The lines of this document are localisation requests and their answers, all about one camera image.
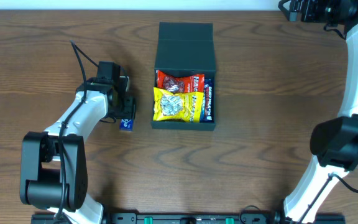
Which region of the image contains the blue Eclipse mints box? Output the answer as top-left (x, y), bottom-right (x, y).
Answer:
top-left (119, 119), bottom-right (134, 131)

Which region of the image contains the yellow Hacks candy bag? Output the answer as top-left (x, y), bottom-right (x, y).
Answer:
top-left (153, 87), bottom-right (204, 123)

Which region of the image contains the red Hacks candy bag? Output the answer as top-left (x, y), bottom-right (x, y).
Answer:
top-left (157, 70), bottom-right (204, 93)

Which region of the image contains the dark green gift box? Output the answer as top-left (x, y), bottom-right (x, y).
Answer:
top-left (151, 22), bottom-right (216, 131)

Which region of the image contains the blue Dairy Milk chocolate bar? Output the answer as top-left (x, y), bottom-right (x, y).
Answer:
top-left (201, 79), bottom-right (213, 123)

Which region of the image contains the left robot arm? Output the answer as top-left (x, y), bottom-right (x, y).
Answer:
top-left (19, 62), bottom-right (135, 223)

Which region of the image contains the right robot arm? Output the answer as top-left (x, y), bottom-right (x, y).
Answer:
top-left (270, 0), bottom-right (358, 223)

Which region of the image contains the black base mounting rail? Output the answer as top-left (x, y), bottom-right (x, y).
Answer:
top-left (30, 213), bottom-right (346, 224)

